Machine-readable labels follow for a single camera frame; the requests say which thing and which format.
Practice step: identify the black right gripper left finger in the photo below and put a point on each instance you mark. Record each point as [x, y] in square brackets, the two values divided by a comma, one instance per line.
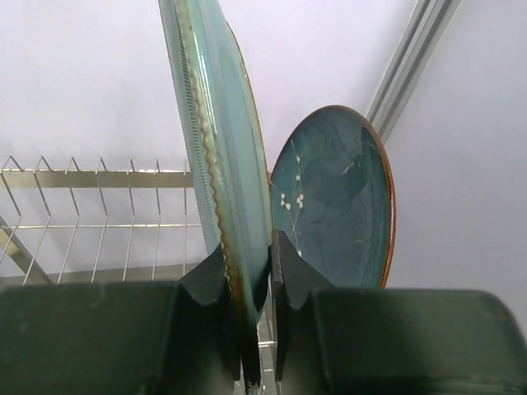
[134, 337]

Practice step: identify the stainless steel dish rack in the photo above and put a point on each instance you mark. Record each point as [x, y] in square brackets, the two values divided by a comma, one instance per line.
[75, 225]

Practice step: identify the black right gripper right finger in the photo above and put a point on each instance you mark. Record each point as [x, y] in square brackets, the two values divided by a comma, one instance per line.
[339, 340]

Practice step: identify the dark teal floral plate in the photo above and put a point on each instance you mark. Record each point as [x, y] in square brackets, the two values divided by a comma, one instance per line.
[333, 195]

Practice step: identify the light teal plate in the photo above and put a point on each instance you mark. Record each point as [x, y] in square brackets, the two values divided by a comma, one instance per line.
[226, 154]

